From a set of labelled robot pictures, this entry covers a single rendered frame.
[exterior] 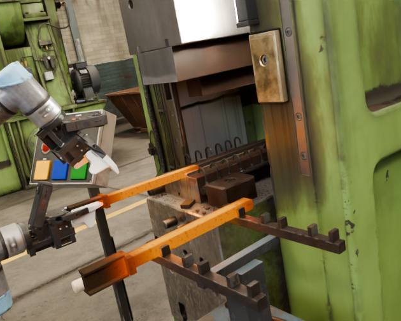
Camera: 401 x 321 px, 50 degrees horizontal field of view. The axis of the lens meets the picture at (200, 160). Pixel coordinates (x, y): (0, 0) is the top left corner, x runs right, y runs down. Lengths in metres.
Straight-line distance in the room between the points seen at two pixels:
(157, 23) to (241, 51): 0.27
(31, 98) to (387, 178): 0.94
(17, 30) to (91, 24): 4.36
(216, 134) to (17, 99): 0.77
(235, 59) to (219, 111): 0.34
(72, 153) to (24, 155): 5.00
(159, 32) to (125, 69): 9.48
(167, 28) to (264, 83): 0.30
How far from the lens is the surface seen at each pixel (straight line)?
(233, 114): 1.65
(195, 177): 1.26
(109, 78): 10.46
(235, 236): 1.18
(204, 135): 1.57
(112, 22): 10.72
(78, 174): 1.62
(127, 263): 0.83
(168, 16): 1.18
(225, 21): 1.24
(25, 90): 1.07
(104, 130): 1.63
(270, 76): 1.09
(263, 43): 1.09
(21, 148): 6.10
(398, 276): 1.44
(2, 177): 6.14
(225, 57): 1.29
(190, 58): 1.22
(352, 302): 1.21
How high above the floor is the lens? 1.34
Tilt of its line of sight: 14 degrees down
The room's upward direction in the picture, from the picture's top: 10 degrees counter-clockwise
